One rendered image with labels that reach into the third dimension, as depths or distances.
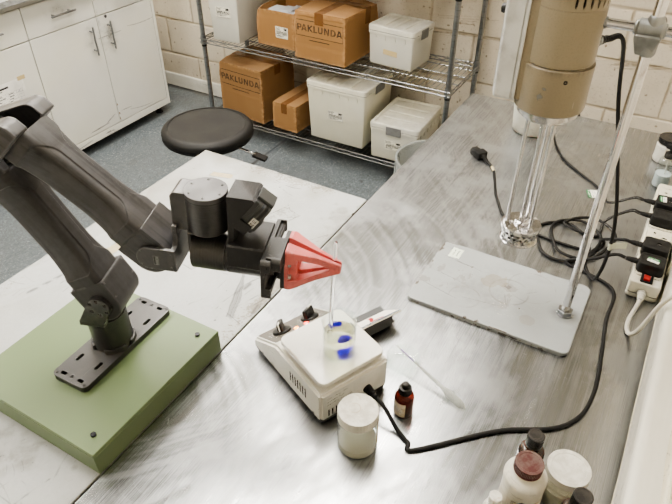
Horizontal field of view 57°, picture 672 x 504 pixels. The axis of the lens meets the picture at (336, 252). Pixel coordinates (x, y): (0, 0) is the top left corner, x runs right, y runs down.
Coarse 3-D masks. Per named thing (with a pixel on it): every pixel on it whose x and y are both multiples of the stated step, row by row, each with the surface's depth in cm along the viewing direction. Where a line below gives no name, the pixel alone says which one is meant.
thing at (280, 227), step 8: (280, 224) 86; (272, 232) 83; (280, 232) 84; (272, 240) 82; (224, 256) 82; (264, 256) 79; (224, 264) 83; (264, 264) 79; (232, 272) 84; (240, 272) 84; (248, 272) 83; (256, 272) 83; (264, 272) 79; (264, 280) 80; (272, 280) 83; (264, 288) 81; (272, 288) 83; (264, 296) 82
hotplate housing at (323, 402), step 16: (272, 352) 99; (288, 368) 96; (368, 368) 94; (384, 368) 96; (304, 384) 92; (336, 384) 91; (352, 384) 92; (368, 384) 95; (304, 400) 95; (320, 400) 90; (336, 400) 92; (320, 416) 93
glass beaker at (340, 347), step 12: (324, 312) 90; (336, 312) 92; (348, 312) 91; (324, 324) 91; (324, 336) 90; (336, 336) 88; (348, 336) 88; (324, 348) 91; (336, 348) 90; (348, 348) 90; (336, 360) 91; (348, 360) 92
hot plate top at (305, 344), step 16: (320, 320) 99; (288, 336) 96; (304, 336) 96; (320, 336) 96; (368, 336) 96; (288, 352) 94; (304, 352) 94; (320, 352) 94; (368, 352) 94; (304, 368) 91; (320, 368) 91; (336, 368) 91; (352, 368) 91; (320, 384) 89
